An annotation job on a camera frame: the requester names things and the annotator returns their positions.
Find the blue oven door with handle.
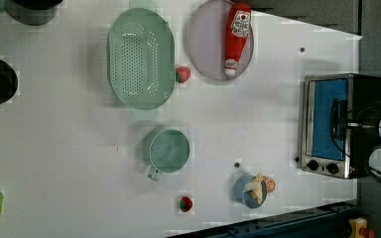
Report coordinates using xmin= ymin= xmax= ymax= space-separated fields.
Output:
xmin=302 ymin=78 xmax=349 ymax=162

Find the black toaster oven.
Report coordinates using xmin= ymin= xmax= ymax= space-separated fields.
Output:
xmin=298 ymin=73 xmax=381 ymax=179

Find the green mug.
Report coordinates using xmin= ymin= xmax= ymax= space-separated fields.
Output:
xmin=142 ymin=128 xmax=191 ymax=181

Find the red strawberry near colander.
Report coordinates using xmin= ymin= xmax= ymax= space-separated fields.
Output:
xmin=176 ymin=66 xmax=191 ymax=83

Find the red strawberry near table edge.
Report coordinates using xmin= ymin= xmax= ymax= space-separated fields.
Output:
xmin=179 ymin=196 xmax=193 ymax=212

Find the green perforated colander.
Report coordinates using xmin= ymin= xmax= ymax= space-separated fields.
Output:
xmin=107 ymin=8 xmax=176 ymax=110

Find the grey round plate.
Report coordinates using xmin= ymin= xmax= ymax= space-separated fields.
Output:
xmin=187 ymin=0 xmax=254 ymax=81

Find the blue bowl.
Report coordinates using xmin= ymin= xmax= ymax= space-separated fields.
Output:
xmin=234 ymin=175 xmax=268 ymax=209

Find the peeled banana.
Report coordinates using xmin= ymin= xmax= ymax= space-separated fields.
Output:
xmin=243 ymin=174 xmax=266 ymax=207

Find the orange half slice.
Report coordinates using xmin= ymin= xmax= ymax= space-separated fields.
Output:
xmin=266 ymin=178 xmax=276 ymax=193

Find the red ketchup bottle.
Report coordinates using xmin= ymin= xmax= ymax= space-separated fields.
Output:
xmin=224 ymin=2 xmax=251 ymax=76

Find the black cylindrical container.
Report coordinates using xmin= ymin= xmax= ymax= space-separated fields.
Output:
xmin=4 ymin=0 xmax=63 ymax=26

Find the yellow orange toy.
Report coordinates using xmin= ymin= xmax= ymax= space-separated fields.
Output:
xmin=348 ymin=217 xmax=376 ymax=238

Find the blue metal frame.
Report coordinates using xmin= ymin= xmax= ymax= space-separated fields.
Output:
xmin=169 ymin=202 xmax=359 ymax=238

